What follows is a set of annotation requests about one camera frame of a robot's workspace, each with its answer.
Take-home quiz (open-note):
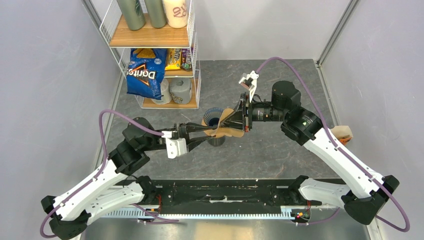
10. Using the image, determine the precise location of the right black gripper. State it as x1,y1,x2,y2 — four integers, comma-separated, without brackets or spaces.
219,91,287,132

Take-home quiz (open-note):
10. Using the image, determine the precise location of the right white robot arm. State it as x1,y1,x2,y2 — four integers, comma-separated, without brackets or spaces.
219,80,400,225

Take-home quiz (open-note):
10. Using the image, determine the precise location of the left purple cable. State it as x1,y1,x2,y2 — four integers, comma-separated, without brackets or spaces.
39,109,180,239

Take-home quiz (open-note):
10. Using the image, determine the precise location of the grey toilet paper roll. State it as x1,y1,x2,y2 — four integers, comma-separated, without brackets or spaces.
169,78,192,105

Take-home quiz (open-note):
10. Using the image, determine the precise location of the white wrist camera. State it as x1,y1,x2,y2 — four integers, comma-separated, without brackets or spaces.
238,70,259,103
161,131,189,159

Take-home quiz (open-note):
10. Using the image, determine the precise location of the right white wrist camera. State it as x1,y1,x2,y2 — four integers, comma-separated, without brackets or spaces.
238,70,259,103

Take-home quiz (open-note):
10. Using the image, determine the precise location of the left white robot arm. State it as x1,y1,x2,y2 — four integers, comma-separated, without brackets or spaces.
40,116,217,240

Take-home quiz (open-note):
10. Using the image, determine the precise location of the glass coffee carafe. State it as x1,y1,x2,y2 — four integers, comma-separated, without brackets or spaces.
207,136,226,147

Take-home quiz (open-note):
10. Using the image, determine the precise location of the white wire shelf rack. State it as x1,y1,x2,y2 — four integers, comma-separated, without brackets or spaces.
99,0,202,109

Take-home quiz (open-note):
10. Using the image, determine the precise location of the purple cable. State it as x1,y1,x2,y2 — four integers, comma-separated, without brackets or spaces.
39,109,180,239
255,56,411,233

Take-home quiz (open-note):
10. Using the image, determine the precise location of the white toilet paper roll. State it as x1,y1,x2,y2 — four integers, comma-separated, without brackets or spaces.
152,78,172,105

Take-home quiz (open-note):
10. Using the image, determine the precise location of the right green bottle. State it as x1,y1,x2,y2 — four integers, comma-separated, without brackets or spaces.
144,0,167,29

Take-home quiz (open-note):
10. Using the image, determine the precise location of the white slotted cable duct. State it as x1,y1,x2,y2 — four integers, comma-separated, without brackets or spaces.
103,206,307,221

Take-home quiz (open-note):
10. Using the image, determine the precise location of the dark brown candy bag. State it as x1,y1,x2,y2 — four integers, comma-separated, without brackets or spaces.
180,48,193,72

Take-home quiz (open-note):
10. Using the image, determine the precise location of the brown paper coffee filter pack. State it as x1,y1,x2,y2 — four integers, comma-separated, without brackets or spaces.
330,125,353,146

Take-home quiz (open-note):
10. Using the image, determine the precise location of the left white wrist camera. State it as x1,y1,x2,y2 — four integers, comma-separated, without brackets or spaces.
161,131,189,159

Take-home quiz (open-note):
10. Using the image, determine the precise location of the cream white bottle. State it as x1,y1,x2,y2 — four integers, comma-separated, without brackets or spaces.
163,0,189,29

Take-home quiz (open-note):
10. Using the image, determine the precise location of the green bottle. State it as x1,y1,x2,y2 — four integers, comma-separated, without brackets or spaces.
144,0,167,29
116,0,146,31

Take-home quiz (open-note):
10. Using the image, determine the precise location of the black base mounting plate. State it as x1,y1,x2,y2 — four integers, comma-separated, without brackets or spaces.
109,178,357,216

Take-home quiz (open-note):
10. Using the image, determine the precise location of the blue Doritos chip bag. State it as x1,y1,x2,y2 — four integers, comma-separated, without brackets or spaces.
126,48,167,100

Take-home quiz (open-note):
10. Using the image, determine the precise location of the brown paper coffee filter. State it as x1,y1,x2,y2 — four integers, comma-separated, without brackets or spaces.
202,107,245,139

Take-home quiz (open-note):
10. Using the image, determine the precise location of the yellow M&M candy bag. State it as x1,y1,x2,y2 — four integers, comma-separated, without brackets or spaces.
165,48,182,71

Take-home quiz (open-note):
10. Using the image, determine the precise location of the left green bottle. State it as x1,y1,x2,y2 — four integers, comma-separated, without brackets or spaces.
116,0,146,31

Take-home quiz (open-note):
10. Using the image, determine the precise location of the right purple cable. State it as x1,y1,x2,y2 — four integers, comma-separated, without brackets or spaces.
255,56,411,233

